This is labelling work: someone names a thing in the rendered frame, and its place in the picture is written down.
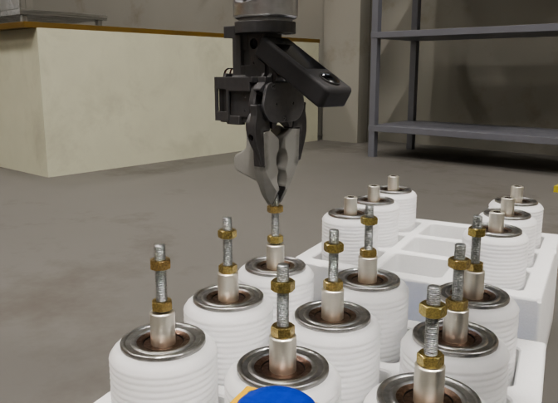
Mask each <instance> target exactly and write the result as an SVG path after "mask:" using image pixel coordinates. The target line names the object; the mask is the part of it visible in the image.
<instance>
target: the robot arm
mask: <svg viewBox="0 0 558 403"><path fill-rule="evenodd" d="M232 4H233V17H234V18H235V19H237V20H238V22H235V23H234V24H235V26H228V27H223V32H224V38H232V67H233V68H227V69H226V70H225V71H224V73H223V76H221V77H214V92H215V120H220V121H221V122H227V124H229V125H245V123H246V132H247V146H246V149H245V150H243V151H241V152H239V153H238V154H236V155H235V157H234V166H235V168H236V170H237V171H238V172H240V173H242V174H244V175H246V176H248V177H250V178H252V179H254V180H256V181H257V183H258V185H259V188H260V190H261V193H262V196H263V198H264V199H265V200H266V202H267V204H274V202H275V199H276V197H277V195H279V203H280V202H281V201H282V200H283V198H284V196H285V194H286V191H287V189H288V187H289V185H290V183H291V180H292V178H293V176H294V174H295V172H296V167H297V165H298V161H299V160H300V159H301V153H302V150H303V146H304V142H305V138H306V103H305V102H304V96H305V97H306V98H307V99H308V100H309V101H311V102H312V103H313V104H314V105H316V106H317V107H337V106H344V105H345V103H346V102H347V100H348V98H349V96H350V93H351V88H350V87H349V86H348V85H347V84H345V83H344V82H343V81H342V80H341V79H340V78H338V77H337V76H336V75H334V74H333V73H332V72H330V71H329V70H328V69H326V68H325V67H324V66H322V65H321V64H320V63H319V62H318V61H317V60H315V59H314V58H313V57H311V56H310V55H309V54H307V53H306V52H304V51H303V50H302V49H301V48H299V47H298V46H297V45H296V44H295V43H294V42H292V41H291V40H290V39H288V38H281V35H292V34H296V23H295V22H293V21H292V20H295V19H296V18H297V17H298V0H232ZM228 69H231V70H230V72H229V73H226V71H227V70H228ZM232 70H233V73H232ZM218 89H219V107H218ZM277 123H280V124H281V125H282V126H283V127H282V126H280V125H277ZM270 130H271V131H270Z"/></svg>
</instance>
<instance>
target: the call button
mask: <svg viewBox="0 0 558 403"><path fill-rule="evenodd" d="M237 403H315V402H314V400H313V399H312V398H311V397H310V396H308V395H307V394H306V393H304V392H302V391H299V390H297V389H295V388H291V387H287V386H265V387H261V388H258V389H256V390H253V391H250V392H248V393H247V394H246V395H244V396H243V397H242V398H241V399H240V400H239V401H238V402H237Z"/></svg>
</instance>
